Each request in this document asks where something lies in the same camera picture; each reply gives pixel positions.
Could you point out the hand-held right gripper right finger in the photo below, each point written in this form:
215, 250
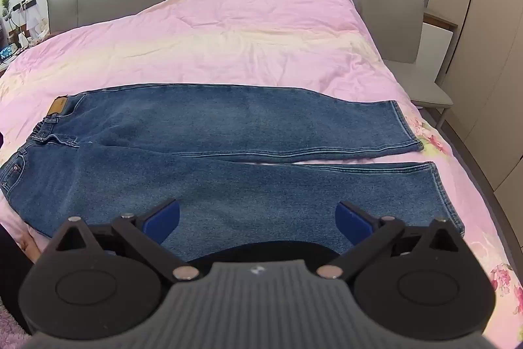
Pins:
348, 221

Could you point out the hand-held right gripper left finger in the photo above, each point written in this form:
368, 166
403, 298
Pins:
164, 221

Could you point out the blue denim pants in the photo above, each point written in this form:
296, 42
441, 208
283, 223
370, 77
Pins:
245, 152

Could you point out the pink fluffy rug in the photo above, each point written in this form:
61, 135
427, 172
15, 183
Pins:
9, 324

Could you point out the grey chair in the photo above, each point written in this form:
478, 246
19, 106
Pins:
392, 26

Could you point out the white side table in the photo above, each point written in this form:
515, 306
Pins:
439, 42

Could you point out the pink blanket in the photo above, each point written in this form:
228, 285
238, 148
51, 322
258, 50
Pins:
245, 30

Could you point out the device with blue screen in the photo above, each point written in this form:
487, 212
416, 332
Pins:
6, 54

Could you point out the beige wardrobe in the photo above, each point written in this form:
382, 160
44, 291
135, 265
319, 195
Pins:
490, 26

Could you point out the small green plant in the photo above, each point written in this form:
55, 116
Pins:
5, 3

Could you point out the wall power strip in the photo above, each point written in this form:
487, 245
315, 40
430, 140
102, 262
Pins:
27, 1

